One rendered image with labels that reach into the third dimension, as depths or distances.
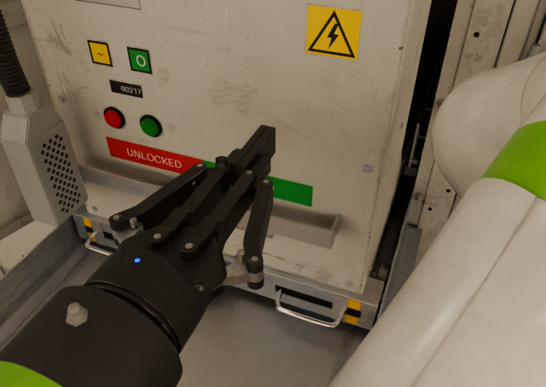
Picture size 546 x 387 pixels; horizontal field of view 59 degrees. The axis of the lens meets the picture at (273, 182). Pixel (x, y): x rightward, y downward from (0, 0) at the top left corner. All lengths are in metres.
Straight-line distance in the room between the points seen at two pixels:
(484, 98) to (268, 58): 0.24
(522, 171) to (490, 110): 0.14
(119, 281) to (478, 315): 0.19
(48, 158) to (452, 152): 0.51
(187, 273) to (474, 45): 0.57
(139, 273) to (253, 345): 0.48
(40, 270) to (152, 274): 0.62
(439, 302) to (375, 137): 0.34
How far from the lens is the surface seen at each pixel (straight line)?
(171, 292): 0.31
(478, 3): 0.76
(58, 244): 0.93
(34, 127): 0.69
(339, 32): 0.52
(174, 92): 0.64
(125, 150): 0.75
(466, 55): 0.79
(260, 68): 0.56
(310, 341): 0.78
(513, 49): 0.78
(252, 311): 0.80
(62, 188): 0.75
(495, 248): 0.25
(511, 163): 0.28
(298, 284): 0.74
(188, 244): 0.34
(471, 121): 0.42
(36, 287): 0.92
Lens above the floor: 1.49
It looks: 38 degrees down
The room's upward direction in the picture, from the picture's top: straight up
